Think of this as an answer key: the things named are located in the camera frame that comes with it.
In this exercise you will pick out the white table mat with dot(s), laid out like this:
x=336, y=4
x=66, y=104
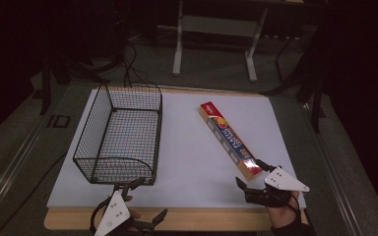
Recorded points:
x=190, y=157

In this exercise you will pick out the grey metal stand frame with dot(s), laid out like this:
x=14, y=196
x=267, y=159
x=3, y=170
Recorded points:
x=220, y=28

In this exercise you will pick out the long red and orange box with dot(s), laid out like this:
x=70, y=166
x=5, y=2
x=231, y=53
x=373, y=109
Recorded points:
x=227, y=136

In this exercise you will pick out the person's left hand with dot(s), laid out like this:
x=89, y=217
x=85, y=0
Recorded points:
x=132, y=214

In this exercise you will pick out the person's right hand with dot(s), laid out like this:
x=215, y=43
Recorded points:
x=283, y=214

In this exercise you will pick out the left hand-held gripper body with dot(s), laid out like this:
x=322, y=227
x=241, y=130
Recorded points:
x=114, y=211

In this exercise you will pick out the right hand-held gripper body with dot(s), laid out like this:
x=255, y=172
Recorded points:
x=283, y=183

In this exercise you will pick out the black stand leg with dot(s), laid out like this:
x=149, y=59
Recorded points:
x=315, y=105
x=46, y=88

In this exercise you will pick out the small black floor bracket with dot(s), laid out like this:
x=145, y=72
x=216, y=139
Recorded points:
x=59, y=121

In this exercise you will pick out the metal floor rail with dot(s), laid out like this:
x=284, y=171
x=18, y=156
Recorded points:
x=333, y=177
x=10, y=170

